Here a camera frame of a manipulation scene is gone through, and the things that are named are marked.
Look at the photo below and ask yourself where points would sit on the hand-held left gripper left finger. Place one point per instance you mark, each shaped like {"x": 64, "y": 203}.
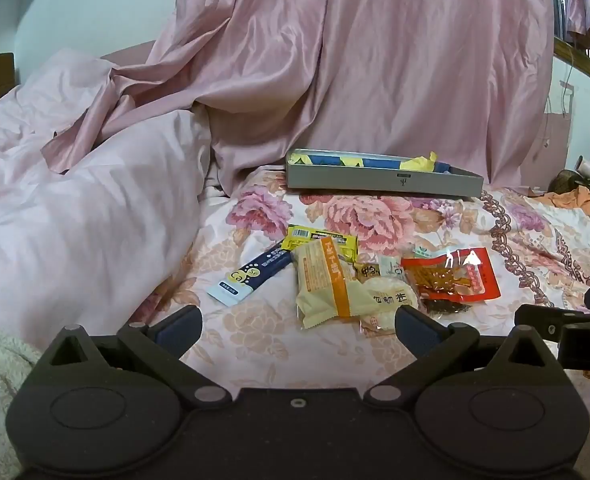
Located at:
{"x": 180, "y": 327}

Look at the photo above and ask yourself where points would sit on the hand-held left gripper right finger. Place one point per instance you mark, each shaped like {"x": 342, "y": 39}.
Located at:
{"x": 415, "y": 329}

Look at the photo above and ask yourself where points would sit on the white round pastry packet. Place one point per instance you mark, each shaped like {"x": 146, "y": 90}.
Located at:
{"x": 385, "y": 300}

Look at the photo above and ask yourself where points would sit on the small brown snack packet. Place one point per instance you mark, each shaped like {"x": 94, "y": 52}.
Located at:
{"x": 367, "y": 272}

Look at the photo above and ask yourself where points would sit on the red spicy strip packet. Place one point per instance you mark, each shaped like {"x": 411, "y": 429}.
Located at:
{"x": 475, "y": 280}

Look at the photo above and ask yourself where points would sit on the blue stick packet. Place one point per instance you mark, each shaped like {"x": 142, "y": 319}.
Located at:
{"x": 250, "y": 272}

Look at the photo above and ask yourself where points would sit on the beige orange pastry packet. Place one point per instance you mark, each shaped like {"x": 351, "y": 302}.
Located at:
{"x": 320, "y": 285}

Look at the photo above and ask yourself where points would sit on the yellow snack packet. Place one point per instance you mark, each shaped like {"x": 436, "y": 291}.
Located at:
{"x": 325, "y": 237}

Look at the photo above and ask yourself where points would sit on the grey cardboard box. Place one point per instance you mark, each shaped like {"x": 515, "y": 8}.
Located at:
{"x": 375, "y": 182}

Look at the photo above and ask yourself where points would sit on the dark snack packet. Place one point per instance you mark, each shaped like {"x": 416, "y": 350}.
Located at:
{"x": 445, "y": 306}

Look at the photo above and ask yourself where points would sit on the small white snack packet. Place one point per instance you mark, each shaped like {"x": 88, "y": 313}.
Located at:
{"x": 391, "y": 267}

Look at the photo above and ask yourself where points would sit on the clear packet green label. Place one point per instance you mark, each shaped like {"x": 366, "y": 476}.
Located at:
{"x": 422, "y": 252}

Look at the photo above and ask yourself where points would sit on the orange cloth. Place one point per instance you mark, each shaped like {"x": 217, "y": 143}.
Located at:
{"x": 585, "y": 202}

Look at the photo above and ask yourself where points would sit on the brown woven bag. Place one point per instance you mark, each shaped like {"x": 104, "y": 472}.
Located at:
{"x": 567, "y": 182}

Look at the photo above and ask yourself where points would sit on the pale pink quilt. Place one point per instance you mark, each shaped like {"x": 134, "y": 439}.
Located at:
{"x": 75, "y": 210}

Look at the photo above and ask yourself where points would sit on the blue yellow lining paper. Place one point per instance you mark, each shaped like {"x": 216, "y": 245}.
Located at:
{"x": 420, "y": 161}

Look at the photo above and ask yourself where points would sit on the large pink curtain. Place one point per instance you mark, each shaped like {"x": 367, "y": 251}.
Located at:
{"x": 375, "y": 60}

